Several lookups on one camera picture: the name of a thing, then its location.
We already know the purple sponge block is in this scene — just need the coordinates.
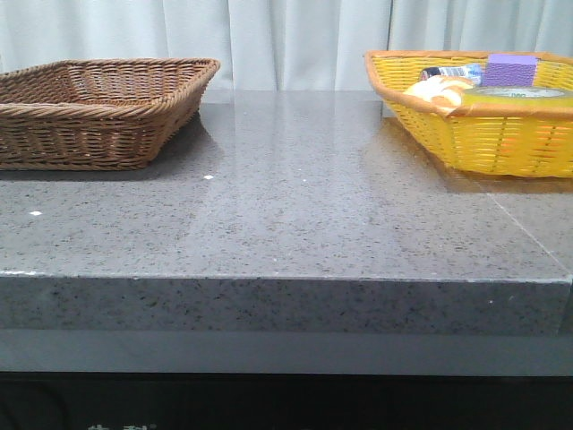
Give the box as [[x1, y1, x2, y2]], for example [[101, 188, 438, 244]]
[[482, 54, 538, 87]]

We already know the yellow woven basket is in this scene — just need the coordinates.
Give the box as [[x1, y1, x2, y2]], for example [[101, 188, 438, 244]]
[[364, 50, 572, 177]]

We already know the brown wicker basket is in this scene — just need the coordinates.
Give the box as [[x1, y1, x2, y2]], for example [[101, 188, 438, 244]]
[[1, 58, 220, 171]]

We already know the white curtain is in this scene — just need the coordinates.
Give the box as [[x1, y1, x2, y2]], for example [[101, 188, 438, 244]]
[[1, 1, 572, 90]]

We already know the yellow clear tape roll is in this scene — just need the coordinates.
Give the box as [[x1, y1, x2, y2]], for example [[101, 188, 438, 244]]
[[460, 86, 572, 108]]

